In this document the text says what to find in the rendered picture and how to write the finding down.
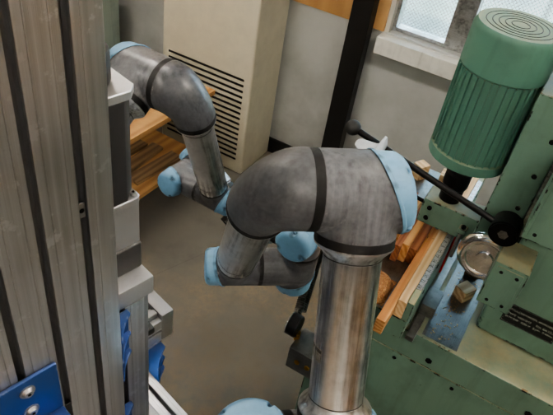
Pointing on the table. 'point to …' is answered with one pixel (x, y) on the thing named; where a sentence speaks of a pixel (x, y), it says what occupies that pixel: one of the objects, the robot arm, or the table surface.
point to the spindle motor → (492, 91)
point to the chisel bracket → (447, 214)
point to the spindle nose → (457, 181)
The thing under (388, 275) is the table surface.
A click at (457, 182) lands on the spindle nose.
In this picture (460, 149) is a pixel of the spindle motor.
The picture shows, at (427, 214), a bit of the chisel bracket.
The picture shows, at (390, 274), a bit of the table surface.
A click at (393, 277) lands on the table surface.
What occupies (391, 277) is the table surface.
